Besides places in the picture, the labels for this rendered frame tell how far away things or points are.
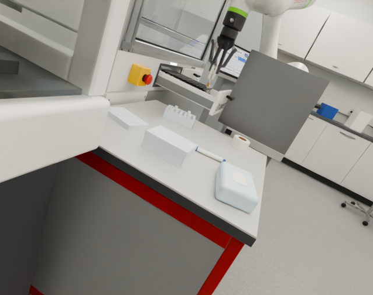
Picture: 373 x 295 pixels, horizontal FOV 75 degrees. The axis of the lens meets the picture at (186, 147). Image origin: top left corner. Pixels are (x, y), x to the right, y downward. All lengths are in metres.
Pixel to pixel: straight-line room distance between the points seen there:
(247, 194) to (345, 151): 3.71
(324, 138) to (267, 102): 2.95
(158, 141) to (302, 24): 3.99
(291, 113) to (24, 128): 1.10
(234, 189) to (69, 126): 0.36
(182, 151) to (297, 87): 0.77
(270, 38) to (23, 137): 1.38
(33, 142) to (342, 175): 4.20
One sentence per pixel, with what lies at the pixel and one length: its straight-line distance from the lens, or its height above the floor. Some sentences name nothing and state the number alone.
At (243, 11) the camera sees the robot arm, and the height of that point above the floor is 1.25.
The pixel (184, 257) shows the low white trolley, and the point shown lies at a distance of 0.64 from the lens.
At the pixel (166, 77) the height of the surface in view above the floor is 0.88.
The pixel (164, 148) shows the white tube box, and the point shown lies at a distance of 0.63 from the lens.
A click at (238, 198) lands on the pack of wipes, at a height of 0.79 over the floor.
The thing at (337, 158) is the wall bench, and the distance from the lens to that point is 4.25.
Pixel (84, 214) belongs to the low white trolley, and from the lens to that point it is 0.74.
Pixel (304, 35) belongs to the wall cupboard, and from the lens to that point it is 4.43.
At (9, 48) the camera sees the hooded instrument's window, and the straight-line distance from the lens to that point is 0.32.
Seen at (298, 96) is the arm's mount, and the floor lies 1.03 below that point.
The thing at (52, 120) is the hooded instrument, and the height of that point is 0.88.
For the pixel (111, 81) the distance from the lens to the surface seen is 0.89.
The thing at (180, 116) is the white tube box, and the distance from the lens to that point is 0.96.
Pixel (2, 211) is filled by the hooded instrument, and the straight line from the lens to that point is 0.54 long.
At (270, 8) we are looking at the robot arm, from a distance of 1.15.
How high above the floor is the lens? 1.04
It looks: 21 degrees down
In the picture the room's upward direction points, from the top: 24 degrees clockwise
